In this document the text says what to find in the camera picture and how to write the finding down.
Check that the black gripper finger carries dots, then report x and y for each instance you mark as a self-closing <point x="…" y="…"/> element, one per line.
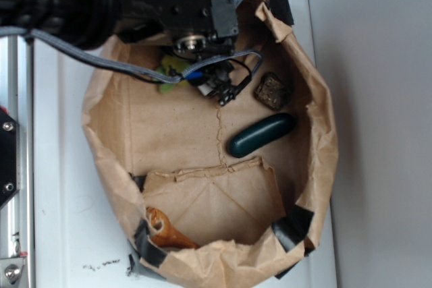
<point x="214" y="80"/>

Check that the dark green oblong toy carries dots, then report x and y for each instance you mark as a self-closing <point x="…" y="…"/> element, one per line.
<point x="260" y="134"/>

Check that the green plush animal toy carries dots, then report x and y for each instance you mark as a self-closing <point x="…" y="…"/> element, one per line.
<point x="167" y="65"/>

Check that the silver metal corner bracket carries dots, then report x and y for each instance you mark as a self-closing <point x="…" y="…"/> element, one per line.
<point x="12" y="270"/>

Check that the brown paper bag bin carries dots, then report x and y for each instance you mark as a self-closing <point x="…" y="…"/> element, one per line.
<point x="253" y="217"/>

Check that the black metal bracket plate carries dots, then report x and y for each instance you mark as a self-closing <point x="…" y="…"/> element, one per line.
<point x="9" y="157"/>

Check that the orange spiral seashell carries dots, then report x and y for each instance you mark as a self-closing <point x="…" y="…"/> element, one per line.
<point x="164" y="234"/>

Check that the aluminium frame rail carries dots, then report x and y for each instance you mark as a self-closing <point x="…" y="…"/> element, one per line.
<point x="17" y="217"/>

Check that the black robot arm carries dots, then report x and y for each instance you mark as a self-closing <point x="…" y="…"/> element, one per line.
<point x="76" y="26"/>

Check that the dark brown rough block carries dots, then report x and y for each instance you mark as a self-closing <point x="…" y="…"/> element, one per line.
<point x="272" y="92"/>

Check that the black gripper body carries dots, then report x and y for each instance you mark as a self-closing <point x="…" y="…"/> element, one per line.
<point x="192" y="28"/>

